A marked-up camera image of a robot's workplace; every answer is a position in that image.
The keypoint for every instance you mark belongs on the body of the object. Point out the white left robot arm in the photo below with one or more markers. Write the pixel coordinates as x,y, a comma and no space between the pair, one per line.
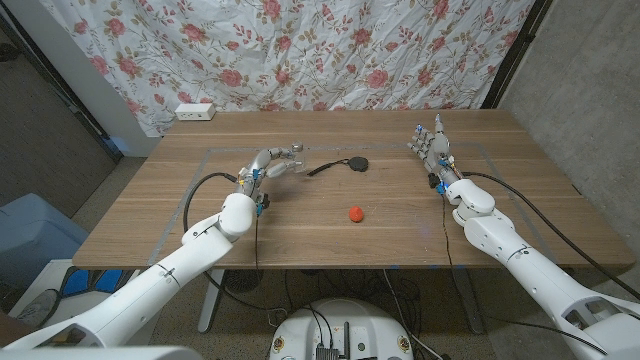
165,280

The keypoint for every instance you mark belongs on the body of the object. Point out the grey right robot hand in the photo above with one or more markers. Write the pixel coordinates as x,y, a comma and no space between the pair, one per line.
435,150

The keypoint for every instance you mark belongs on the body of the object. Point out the blue and black pad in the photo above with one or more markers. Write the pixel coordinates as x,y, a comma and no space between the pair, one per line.
90,281

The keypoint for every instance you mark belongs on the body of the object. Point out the small red ball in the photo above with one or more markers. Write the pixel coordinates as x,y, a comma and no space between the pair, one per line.
356,214

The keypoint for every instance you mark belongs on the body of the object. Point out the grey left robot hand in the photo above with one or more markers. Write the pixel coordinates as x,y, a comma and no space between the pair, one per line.
262,162

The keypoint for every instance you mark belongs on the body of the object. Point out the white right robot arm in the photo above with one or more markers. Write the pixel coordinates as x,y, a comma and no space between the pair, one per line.
525,265

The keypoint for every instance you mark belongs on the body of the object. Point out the grey table leg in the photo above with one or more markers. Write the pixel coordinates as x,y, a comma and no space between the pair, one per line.
470,305

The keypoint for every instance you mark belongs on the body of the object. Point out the white power strip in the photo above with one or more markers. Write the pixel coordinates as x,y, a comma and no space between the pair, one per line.
195,111

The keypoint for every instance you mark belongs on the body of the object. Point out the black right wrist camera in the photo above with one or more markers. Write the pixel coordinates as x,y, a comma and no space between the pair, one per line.
434,181

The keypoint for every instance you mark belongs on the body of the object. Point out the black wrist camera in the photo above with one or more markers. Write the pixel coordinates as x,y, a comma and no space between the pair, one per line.
263,202
434,181

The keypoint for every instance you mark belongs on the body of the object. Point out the clear glass salt shaker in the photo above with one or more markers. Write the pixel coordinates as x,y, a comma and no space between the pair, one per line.
299,165

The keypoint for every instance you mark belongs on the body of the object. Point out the grey sneaker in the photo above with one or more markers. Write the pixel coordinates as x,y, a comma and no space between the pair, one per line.
37,307

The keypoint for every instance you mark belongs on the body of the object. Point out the white robot torso base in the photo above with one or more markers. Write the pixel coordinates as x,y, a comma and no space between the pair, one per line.
350,320

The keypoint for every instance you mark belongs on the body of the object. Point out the grey tape outline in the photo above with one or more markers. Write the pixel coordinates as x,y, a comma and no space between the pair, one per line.
350,147

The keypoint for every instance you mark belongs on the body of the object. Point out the black wall frame strip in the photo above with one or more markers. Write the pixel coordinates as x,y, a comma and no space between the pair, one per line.
80,107

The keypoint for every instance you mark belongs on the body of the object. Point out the floral print curtain backdrop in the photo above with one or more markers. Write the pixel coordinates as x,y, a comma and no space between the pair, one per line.
300,50

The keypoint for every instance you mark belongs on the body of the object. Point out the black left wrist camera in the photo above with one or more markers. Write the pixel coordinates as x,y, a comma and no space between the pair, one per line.
263,202

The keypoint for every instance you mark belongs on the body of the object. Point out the white floor platform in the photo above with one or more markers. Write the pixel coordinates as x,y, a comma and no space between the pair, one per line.
50,272

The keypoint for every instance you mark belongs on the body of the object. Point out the person's bare leg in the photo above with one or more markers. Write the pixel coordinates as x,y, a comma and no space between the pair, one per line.
12,330

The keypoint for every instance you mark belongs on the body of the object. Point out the white table leg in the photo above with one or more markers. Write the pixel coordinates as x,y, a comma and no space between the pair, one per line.
210,310

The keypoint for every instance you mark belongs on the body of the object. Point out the black round floor fan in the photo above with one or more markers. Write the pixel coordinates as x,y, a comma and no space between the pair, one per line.
243,281

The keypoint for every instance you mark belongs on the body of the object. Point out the black backdrop stand pole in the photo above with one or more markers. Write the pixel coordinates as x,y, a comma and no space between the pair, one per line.
515,55

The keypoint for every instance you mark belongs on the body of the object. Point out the blue plastic bin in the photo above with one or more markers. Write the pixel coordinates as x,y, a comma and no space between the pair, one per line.
30,230

